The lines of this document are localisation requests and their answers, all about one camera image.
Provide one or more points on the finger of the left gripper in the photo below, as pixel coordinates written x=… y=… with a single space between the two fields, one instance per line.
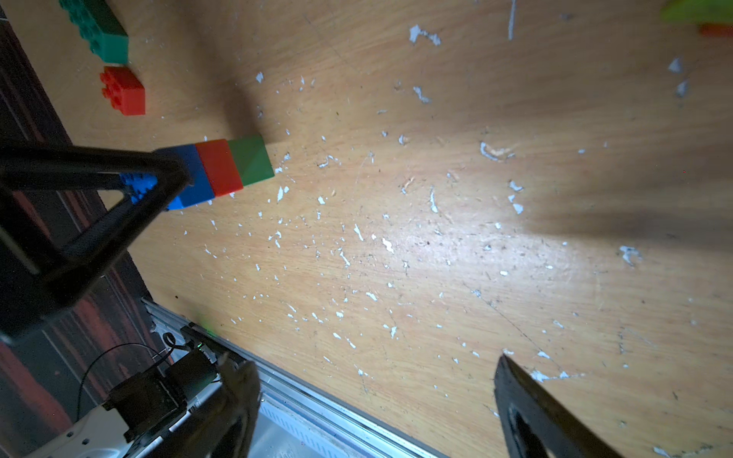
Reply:
x=67 y=215

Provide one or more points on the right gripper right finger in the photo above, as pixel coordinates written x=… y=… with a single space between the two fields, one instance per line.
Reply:
x=536 y=424

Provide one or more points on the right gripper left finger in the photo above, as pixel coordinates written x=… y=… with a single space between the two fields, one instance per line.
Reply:
x=224 y=425

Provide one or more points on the small red 2x2 lego brick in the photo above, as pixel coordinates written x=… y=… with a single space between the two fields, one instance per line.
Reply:
x=125 y=92

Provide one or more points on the red 2x4 lego brick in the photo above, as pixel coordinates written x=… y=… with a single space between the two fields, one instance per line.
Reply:
x=220 y=167

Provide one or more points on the dark green 2x4 lego brick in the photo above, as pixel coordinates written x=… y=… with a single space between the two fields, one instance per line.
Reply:
x=98 y=26

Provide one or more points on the lime green 2x2 lego brick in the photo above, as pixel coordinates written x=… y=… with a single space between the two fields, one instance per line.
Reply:
x=698 y=11

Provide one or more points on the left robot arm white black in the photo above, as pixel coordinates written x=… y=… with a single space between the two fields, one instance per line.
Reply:
x=139 y=411

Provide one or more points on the aluminium front rail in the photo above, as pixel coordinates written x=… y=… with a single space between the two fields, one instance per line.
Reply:
x=297 y=419

